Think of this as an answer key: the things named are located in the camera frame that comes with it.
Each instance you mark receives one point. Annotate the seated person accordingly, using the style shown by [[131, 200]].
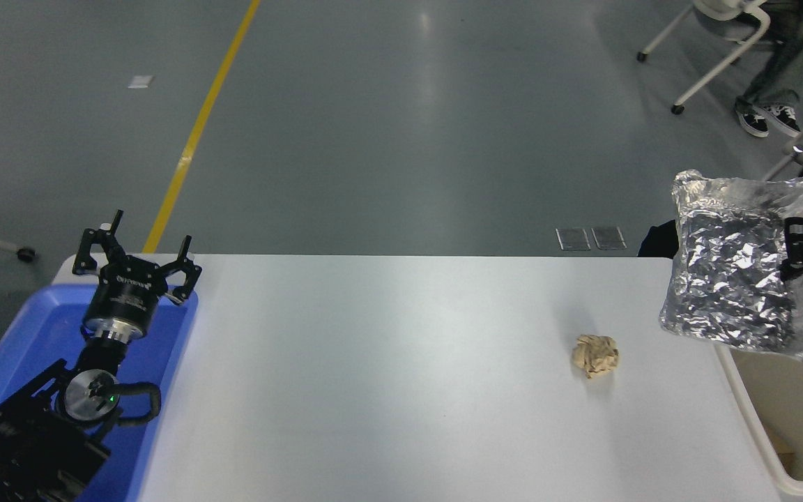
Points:
[[785, 70]]

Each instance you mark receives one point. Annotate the metal floor plate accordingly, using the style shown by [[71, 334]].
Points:
[[574, 239], [608, 238]]

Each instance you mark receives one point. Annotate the white wheeled chair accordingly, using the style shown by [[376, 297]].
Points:
[[729, 14]]

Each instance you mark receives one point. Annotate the crumpled tan paper ball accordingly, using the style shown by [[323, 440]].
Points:
[[595, 355]]

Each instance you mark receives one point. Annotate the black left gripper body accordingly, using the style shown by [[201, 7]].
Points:
[[125, 296]]

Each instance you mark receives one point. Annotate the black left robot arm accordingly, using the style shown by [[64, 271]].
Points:
[[32, 439]]

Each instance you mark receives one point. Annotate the blue plastic tray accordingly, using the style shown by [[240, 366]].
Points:
[[39, 335]]

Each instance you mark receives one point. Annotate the foil plate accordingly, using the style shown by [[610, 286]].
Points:
[[729, 272]]

